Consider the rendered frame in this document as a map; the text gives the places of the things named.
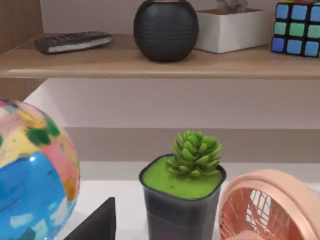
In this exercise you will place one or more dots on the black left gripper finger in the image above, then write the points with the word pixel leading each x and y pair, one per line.
pixel 100 222

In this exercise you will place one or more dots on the black remote control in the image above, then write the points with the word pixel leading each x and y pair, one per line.
pixel 72 42

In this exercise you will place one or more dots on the green plant in grey pot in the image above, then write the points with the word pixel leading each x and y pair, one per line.
pixel 182 190

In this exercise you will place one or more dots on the colourful globe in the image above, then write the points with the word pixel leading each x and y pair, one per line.
pixel 32 170

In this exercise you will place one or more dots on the colourful puzzle cube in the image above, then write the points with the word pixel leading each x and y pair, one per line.
pixel 296 29

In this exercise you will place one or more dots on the white rectangular planter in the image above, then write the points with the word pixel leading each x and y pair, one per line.
pixel 230 30

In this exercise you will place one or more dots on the pink round fan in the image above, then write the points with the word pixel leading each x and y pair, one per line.
pixel 270 205

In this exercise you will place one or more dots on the wooden shelf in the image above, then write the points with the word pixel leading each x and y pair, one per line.
pixel 140 65

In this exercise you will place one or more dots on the dark round textured speaker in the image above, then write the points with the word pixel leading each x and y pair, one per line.
pixel 166 30

